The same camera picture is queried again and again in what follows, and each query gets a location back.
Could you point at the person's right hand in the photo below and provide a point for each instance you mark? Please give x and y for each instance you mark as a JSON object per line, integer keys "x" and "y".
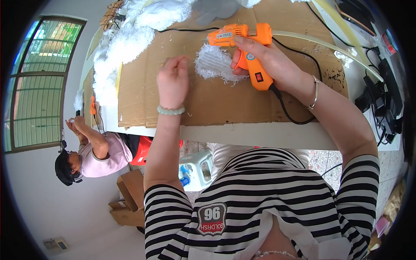
{"x": 279, "y": 68}

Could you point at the person's left hand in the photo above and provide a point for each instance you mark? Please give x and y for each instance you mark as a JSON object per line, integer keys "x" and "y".
{"x": 172, "y": 84}

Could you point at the person's left fingers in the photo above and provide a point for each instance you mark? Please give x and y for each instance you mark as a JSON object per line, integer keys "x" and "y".
{"x": 177, "y": 61}

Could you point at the orange hot glue gun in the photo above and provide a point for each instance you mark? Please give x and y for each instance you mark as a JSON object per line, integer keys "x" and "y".
{"x": 256, "y": 73}

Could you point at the white fluffy feather piece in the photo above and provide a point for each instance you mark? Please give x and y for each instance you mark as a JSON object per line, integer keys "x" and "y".
{"x": 213, "y": 65}

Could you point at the brown cardboard sheet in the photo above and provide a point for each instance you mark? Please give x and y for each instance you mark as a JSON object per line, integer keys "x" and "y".
{"x": 211, "y": 100}

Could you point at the heap of white fluff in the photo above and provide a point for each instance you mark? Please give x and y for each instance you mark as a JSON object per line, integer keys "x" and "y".
{"x": 123, "y": 48}

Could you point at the grey fabric piece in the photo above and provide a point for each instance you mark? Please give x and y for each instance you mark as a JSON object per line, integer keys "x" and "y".
{"x": 216, "y": 11}

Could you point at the woven wicker item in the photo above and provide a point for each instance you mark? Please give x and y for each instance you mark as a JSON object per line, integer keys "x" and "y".
{"x": 110, "y": 14}

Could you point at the small orange glue gun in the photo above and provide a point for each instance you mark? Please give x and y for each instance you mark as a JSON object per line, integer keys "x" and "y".
{"x": 93, "y": 105}

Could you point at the red plastic stool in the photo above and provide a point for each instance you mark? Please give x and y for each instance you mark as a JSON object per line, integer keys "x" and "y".
{"x": 143, "y": 152}

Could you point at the white plastic stool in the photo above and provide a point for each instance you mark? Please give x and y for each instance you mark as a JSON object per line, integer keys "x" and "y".
{"x": 196, "y": 170}

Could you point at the barred window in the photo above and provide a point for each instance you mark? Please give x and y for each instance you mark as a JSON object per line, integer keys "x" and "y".
{"x": 42, "y": 84}

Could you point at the silver bangle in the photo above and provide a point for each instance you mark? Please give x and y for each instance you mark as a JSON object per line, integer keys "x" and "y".
{"x": 314, "y": 92}

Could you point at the brown cardboard boxes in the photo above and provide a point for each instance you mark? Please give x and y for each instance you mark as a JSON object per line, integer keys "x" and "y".
{"x": 130, "y": 198}

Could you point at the clear glue stick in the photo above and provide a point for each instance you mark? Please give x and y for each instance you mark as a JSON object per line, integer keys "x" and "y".
{"x": 325, "y": 44}

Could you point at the small white fluff scrap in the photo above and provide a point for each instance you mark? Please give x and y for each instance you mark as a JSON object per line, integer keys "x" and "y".
{"x": 344, "y": 58}

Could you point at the person's body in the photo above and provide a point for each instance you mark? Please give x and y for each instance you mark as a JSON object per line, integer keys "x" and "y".
{"x": 260, "y": 208}

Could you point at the pale yellow strip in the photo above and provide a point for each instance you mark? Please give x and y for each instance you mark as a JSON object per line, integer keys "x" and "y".
{"x": 344, "y": 27}

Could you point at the black plug adapter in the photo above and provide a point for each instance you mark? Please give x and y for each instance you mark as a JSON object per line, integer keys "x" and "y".
{"x": 366, "y": 96}

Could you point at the red packet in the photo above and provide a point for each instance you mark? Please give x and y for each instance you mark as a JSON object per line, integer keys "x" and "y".
{"x": 389, "y": 41}

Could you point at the black power strip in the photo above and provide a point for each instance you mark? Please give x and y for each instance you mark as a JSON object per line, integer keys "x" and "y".
{"x": 391, "y": 94}

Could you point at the white wall switch box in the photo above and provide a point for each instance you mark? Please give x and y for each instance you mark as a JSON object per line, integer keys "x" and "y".
{"x": 55, "y": 244}

